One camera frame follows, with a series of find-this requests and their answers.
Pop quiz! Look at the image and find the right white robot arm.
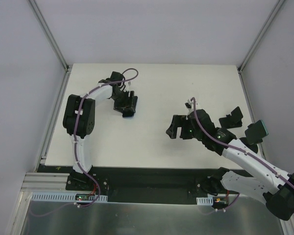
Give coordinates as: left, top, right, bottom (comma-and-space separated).
166, 109, 294, 221

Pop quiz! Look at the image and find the black phone blue edge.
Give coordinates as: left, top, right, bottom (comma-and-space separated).
245, 120, 269, 145

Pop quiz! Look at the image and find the left white cable duct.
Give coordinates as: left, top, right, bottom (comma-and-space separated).
31, 192, 108, 203

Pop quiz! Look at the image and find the left aluminium frame post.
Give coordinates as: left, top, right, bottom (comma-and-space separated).
27, 0, 70, 72

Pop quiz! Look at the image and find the black folding phone stand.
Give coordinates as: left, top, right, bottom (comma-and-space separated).
219, 106, 244, 129

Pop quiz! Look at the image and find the black round-base phone stand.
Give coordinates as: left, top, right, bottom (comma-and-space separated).
239, 137, 259, 154

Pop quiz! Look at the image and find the white cable duct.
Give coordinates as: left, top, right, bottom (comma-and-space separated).
196, 196, 214, 206
31, 192, 108, 203

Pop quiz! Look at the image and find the right white cable duct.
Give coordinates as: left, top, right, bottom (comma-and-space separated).
196, 196, 214, 206

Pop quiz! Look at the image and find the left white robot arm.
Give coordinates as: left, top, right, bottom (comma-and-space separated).
62, 68, 139, 190

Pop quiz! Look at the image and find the right aluminium frame post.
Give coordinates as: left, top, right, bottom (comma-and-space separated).
237, 0, 287, 74

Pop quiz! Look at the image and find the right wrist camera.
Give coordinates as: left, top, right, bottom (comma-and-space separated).
185, 99, 201, 115

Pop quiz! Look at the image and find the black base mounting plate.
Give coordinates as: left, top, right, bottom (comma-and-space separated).
65, 167, 227, 205

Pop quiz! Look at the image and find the aluminium frame post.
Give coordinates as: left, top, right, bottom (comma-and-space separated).
237, 0, 287, 74
27, 0, 70, 72

